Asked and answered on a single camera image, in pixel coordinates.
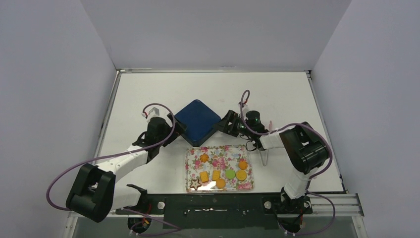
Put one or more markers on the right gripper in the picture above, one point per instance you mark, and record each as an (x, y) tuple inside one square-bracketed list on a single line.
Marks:
[(230, 122)]

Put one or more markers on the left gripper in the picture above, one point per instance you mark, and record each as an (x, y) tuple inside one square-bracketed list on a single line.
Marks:
[(181, 128)]

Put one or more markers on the dark blue square box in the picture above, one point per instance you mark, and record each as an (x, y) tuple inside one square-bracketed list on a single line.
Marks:
[(196, 136)]

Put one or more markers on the dark blue box lid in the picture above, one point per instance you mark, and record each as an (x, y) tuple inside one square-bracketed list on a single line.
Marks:
[(197, 114)]

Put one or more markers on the pink cat paw tongs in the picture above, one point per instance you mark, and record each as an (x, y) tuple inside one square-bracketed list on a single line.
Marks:
[(270, 141)]

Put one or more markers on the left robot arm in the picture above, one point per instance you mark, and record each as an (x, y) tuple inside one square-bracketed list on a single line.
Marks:
[(95, 193)]

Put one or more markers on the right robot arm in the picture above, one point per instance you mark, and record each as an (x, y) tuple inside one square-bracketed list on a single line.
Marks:
[(305, 147)]

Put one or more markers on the orange flower cookie middle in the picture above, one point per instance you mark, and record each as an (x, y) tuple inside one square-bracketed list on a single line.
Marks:
[(204, 158)]

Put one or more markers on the floral rectangular tray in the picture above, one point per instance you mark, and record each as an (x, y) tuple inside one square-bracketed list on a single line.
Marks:
[(222, 158)]

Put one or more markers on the green round cookie lower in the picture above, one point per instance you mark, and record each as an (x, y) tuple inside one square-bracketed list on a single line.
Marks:
[(230, 174)]

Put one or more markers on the square cracker right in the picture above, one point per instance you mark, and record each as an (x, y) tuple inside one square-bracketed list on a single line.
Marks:
[(215, 175)]

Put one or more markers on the square cracker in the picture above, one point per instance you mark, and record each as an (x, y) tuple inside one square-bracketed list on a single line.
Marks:
[(215, 175), (204, 177)]

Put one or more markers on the yellow waffle round cookie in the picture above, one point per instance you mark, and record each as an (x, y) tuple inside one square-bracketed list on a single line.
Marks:
[(241, 175)]

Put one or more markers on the square cracker left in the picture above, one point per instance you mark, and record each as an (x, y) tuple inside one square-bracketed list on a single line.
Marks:
[(204, 177)]

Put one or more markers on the star chocolate cookie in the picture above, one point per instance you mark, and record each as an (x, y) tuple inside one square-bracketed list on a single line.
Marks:
[(195, 184)]

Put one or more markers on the orange round cookie bottom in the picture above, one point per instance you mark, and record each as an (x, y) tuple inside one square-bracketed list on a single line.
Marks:
[(220, 183)]

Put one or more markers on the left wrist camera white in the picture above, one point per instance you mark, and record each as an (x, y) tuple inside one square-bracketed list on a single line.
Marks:
[(154, 112)]

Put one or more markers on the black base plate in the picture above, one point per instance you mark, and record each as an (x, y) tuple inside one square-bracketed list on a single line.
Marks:
[(224, 210)]

